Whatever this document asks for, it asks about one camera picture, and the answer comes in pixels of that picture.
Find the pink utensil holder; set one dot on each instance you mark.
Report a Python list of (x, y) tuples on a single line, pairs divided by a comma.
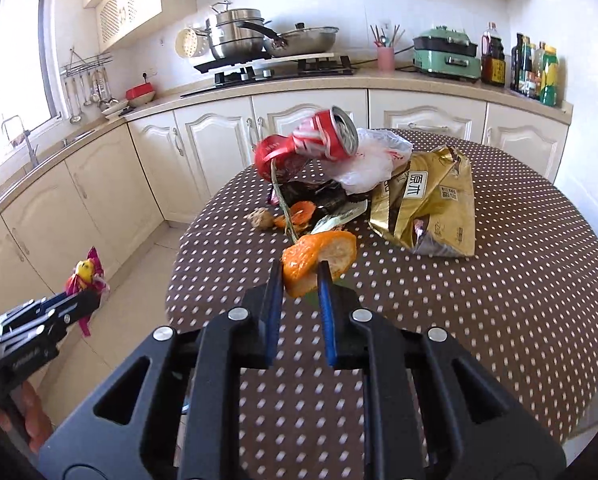
[(385, 59)]

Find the large soy sauce bottle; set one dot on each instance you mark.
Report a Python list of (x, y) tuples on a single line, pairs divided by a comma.
[(493, 62)]

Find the hanging metal ladles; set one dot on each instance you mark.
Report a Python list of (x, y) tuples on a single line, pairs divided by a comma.
[(96, 92)]

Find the dark foil wrapper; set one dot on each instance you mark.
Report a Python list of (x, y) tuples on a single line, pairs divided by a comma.
[(309, 192)]

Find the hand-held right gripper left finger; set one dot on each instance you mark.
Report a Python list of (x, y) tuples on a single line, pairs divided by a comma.
[(274, 320)]

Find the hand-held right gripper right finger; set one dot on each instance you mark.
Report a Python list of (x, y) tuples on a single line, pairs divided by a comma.
[(327, 325)]

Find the green electric cooker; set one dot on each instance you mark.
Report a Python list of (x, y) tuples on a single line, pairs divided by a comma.
[(446, 55)]

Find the green white wrapper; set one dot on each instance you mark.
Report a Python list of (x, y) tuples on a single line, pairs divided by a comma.
[(339, 220)]

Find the kitchen window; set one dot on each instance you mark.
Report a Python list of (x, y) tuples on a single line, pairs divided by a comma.
[(14, 60)]

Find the green yellow bottle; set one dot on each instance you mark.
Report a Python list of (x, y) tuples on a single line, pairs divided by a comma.
[(549, 77)]

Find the large orange peel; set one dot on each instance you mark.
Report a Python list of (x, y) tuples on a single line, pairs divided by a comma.
[(309, 255)]

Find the dark glass bottle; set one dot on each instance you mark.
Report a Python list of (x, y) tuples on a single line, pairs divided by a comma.
[(520, 65)]

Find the pink yellow candy wrapper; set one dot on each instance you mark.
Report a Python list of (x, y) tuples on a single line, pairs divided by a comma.
[(84, 275)]

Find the trash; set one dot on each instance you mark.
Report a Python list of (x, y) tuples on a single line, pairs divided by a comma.
[(429, 200)]

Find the red bowl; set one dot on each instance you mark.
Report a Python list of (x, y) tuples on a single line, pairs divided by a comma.
[(140, 94)]

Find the small orange peel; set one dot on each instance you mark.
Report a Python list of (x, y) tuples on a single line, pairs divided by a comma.
[(301, 210)]

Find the brown polka dot tablecloth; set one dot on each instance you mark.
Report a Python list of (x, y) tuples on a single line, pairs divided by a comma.
[(479, 310)]

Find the cream base cabinets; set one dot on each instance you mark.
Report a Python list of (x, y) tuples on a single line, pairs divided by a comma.
[(114, 185)]

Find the red soda can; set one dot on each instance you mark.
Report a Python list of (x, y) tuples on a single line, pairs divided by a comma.
[(324, 135)]

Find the clear condiment bottle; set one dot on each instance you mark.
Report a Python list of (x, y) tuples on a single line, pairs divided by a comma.
[(538, 72)]

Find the metal wall utensil rack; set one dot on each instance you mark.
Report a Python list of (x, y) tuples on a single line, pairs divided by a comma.
[(86, 62)]

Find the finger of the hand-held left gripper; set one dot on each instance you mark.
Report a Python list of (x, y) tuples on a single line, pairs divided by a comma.
[(39, 337), (61, 302)]

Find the red crumpled wrapper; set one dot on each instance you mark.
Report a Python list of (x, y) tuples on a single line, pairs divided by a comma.
[(271, 155)]

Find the white plastic bag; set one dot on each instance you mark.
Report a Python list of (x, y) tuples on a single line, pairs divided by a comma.
[(374, 160)]

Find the stainless steamer pot stack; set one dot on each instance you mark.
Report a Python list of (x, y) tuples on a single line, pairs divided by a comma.
[(234, 30)]

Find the white plate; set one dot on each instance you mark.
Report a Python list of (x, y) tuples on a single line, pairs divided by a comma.
[(115, 110)]

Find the black gas stove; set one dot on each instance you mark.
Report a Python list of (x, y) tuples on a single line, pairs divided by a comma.
[(259, 75)]

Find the brown nut shell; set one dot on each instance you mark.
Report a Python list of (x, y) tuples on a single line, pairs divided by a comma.
[(261, 220)]

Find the wall power outlet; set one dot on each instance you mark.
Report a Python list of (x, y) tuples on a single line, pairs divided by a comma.
[(146, 76)]

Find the cream lattice wall cabinet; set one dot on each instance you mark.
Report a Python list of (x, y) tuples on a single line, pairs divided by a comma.
[(124, 5)]

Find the stainless wok with lid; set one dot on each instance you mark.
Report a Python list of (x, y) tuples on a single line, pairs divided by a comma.
[(304, 40)]

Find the white colander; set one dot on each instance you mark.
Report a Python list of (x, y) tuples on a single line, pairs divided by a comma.
[(191, 42)]

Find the green plant stalk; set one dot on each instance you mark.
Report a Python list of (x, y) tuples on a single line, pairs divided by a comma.
[(285, 210)]

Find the metal sink faucet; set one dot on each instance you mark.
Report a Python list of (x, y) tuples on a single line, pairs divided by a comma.
[(29, 145)]

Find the person's left hand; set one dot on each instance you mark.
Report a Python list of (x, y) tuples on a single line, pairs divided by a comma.
[(35, 415)]

